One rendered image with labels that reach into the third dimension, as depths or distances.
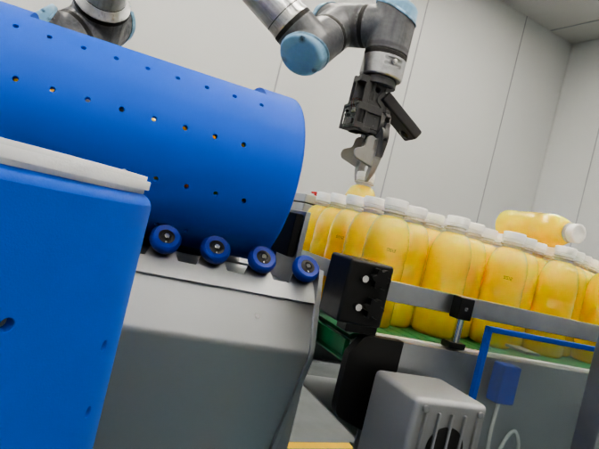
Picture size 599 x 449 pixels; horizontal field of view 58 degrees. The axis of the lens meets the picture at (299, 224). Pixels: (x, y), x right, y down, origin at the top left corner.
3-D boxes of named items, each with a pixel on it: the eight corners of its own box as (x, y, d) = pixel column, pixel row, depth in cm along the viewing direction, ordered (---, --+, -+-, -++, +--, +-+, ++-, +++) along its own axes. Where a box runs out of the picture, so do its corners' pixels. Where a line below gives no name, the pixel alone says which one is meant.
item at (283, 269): (263, 272, 100) (279, 206, 100) (275, 274, 101) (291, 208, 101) (281, 281, 91) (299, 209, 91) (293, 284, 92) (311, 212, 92)
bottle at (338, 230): (322, 296, 107) (344, 204, 107) (355, 306, 104) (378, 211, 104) (307, 297, 101) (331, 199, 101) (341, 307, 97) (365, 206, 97)
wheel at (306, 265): (290, 257, 88) (295, 250, 86) (315, 262, 90) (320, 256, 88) (291, 281, 85) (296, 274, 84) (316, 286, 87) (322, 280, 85)
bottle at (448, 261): (407, 329, 91) (434, 221, 91) (413, 324, 98) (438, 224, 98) (450, 341, 89) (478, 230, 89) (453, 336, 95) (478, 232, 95)
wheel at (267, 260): (246, 247, 85) (250, 240, 84) (273, 252, 87) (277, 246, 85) (245, 272, 83) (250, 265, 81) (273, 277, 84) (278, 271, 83)
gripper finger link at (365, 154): (346, 175, 111) (353, 133, 112) (371, 183, 113) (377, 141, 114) (353, 173, 108) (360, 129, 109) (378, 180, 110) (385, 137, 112)
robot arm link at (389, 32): (381, 11, 120) (425, 12, 116) (368, 65, 120) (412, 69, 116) (368, -11, 112) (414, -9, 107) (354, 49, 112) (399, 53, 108)
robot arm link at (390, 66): (391, 69, 120) (415, 61, 111) (386, 91, 120) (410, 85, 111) (356, 56, 116) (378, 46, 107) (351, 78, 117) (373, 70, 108)
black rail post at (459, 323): (439, 344, 84) (452, 294, 84) (455, 346, 85) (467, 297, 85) (448, 348, 82) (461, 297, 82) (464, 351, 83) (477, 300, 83)
